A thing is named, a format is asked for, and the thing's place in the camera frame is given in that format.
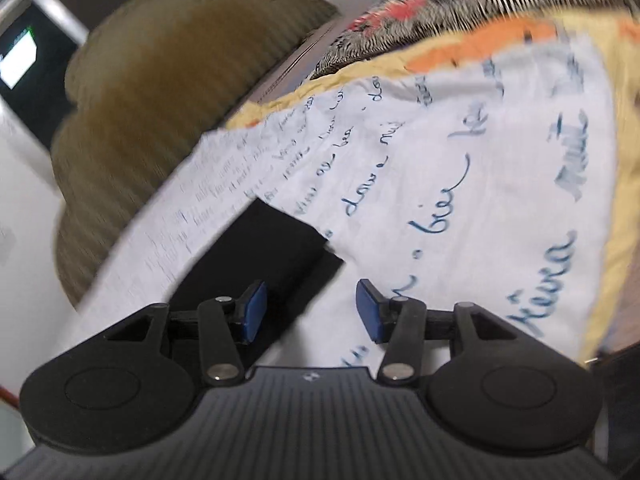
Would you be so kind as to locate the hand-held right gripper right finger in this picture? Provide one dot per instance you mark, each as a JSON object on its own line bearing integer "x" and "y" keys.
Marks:
{"x": 368, "y": 310}

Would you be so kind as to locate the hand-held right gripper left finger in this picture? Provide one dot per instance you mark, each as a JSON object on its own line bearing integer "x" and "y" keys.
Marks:
{"x": 253, "y": 310}

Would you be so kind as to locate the black pants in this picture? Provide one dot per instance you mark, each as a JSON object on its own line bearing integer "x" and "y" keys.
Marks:
{"x": 260, "y": 260}

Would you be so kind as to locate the white script-print blanket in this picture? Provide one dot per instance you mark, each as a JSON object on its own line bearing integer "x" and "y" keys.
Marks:
{"x": 450, "y": 185}

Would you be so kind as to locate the grey mattress edge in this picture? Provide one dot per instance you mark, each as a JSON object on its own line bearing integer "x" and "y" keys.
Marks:
{"x": 295, "y": 67}

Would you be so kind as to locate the dark window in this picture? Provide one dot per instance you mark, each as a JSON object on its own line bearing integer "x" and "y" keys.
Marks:
{"x": 40, "y": 95}

